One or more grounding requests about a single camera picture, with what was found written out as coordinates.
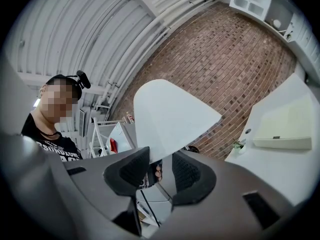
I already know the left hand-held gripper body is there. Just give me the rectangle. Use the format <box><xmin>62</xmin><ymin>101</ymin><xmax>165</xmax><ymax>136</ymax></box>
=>
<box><xmin>141</xmin><ymin>159</ymin><xmax>163</xmax><ymax>189</ymax></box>

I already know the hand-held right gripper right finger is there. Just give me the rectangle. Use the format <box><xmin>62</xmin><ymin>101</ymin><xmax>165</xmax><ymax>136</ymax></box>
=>
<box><xmin>171</xmin><ymin>150</ymin><xmax>217</xmax><ymax>206</ymax></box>

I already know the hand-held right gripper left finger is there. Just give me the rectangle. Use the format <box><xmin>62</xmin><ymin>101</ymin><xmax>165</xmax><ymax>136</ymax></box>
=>
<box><xmin>103</xmin><ymin>146</ymin><xmax>151</xmax><ymax>197</ymax></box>

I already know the white table lamp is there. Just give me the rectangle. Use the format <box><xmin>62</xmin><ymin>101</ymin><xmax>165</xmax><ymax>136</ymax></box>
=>
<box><xmin>133</xmin><ymin>78</ymin><xmax>223</xmax><ymax>165</ymax></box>

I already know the white desk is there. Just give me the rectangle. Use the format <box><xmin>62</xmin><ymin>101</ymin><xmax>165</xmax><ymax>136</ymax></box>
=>
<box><xmin>224</xmin><ymin>72</ymin><xmax>320</xmax><ymax>208</ymax></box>

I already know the white shelf cabinet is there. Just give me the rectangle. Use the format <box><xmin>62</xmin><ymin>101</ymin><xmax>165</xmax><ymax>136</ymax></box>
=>
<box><xmin>228</xmin><ymin>0</ymin><xmax>320</xmax><ymax>73</ymax></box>

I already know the red paper sticker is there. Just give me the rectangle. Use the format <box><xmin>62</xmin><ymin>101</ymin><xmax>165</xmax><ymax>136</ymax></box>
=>
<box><xmin>109</xmin><ymin>137</ymin><xmax>119</xmax><ymax>153</ymax></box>

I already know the silver refrigerator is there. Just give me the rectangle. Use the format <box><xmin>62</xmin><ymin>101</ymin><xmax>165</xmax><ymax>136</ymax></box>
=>
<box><xmin>106</xmin><ymin>121</ymin><xmax>139</xmax><ymax>155</ymax></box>

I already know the white metal shelf rack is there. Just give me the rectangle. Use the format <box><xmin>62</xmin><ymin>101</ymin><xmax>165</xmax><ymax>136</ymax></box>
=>
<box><xmin>89</xmin><ymin>117</ymin><xmax>119</xmax><ymax>159</ymax></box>

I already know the pale green potted plant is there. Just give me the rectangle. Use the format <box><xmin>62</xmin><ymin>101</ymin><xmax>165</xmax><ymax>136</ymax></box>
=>
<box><xmin>233</xmin><ymin>138</ymin><xmax>248</xmax><ymax>155</ymax></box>

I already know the person's black printed shirt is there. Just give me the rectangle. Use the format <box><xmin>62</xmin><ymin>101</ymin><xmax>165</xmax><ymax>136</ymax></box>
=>
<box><xmin>21</xmin><ymin>112</ymin><xmax>84</xmax><ymax>160</ymax></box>

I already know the person's head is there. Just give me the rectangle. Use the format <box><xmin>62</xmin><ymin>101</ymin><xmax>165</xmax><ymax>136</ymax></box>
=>
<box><xmin>38</xmin><ymin>74</ymin><xmax>83</xmax><ymax>125</ymax></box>

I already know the cream flat box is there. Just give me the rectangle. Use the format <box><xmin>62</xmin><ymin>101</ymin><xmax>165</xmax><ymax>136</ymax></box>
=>
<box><xmin>252</xmin><ymin>92</ymin><xmax>313</xmax><ymax>151</ymax></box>

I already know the row of white ceiling pipes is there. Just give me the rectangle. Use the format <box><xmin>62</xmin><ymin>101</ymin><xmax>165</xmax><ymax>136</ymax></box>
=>
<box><xmin>94</xmin><ymin>0</ymin><xmax>219</xmax><ymax>110</ymax></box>

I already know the black head camera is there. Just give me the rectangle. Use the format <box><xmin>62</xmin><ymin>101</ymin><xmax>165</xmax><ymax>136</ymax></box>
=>
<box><xmin>75</xmin><ymin>69</ymin><xmax>92</xmax><ymax>90</ymax></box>

